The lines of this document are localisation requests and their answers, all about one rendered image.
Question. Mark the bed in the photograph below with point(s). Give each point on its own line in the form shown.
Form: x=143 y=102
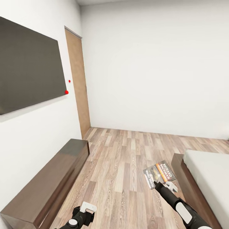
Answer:
x=204 y=180

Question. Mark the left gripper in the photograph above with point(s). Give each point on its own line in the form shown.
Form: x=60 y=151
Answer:
x=87 y=217

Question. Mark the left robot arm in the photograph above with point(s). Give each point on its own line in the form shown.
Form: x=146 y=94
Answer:
x=81 y=216

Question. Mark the hardback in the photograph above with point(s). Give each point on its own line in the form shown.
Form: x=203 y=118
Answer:
x=159 y=172

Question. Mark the sliding door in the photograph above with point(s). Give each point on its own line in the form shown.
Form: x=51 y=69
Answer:
x=74 y=46

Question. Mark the wall mounted tv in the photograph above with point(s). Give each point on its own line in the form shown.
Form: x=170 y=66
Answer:
x=31 y=70

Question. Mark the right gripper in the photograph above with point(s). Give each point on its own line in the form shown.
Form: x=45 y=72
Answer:
x=164 y=191

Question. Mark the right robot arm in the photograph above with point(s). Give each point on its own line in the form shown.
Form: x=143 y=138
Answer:
x=190 y=218

